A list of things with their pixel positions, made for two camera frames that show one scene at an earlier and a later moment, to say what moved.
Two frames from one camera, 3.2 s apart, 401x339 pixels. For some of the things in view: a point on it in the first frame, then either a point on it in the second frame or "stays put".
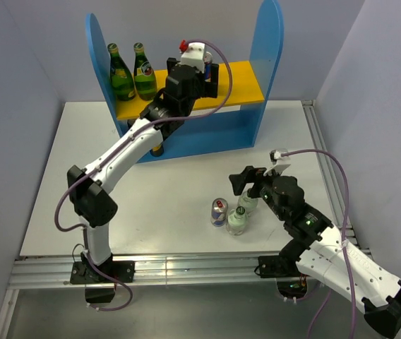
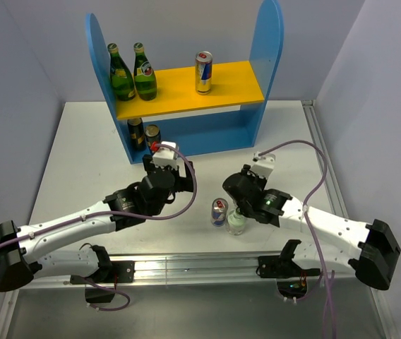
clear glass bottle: [236, 221] stays put
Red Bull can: [219, 206] stays put
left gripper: [208, 90] → [183, 183]
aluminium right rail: [326, 164] stays put
